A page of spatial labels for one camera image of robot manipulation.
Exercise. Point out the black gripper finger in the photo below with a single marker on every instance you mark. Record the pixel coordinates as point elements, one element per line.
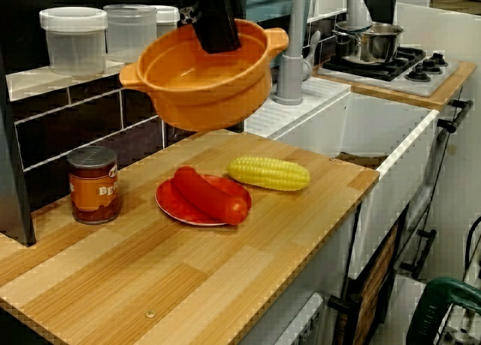
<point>186,3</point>
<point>218,22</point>

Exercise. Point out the orange toy pot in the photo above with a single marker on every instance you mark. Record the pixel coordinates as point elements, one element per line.
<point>206,97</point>

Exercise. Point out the yellow toy corn cob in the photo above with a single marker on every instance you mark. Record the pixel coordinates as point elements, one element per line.
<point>268,174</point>

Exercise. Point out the grey toy faucet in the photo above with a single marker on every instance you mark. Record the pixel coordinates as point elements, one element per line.
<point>289,78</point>

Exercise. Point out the dark tiled backsplash shelf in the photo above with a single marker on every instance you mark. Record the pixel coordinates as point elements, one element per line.
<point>94,127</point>

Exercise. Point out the stainless steel pot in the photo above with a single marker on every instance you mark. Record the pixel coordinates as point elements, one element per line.
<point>379,44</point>

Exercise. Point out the red toy sausage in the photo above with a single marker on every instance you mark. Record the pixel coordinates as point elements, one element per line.
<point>210,198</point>

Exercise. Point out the red toy plate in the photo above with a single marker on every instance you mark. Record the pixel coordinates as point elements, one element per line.
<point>173,206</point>

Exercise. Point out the white sink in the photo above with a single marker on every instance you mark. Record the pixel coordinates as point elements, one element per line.
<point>376,127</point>

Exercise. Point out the toy stovetop black burners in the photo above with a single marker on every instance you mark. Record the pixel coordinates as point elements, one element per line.
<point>413,85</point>

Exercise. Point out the toy beans can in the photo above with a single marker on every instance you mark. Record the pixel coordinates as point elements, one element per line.
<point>94,194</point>

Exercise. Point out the brass countertop screw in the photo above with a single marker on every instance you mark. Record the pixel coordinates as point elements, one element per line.
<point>150,314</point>

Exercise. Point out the grey dispenser panel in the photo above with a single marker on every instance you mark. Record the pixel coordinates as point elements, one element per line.
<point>308,322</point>

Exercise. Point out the wood panel black frame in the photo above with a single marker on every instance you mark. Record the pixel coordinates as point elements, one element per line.
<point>376,285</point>

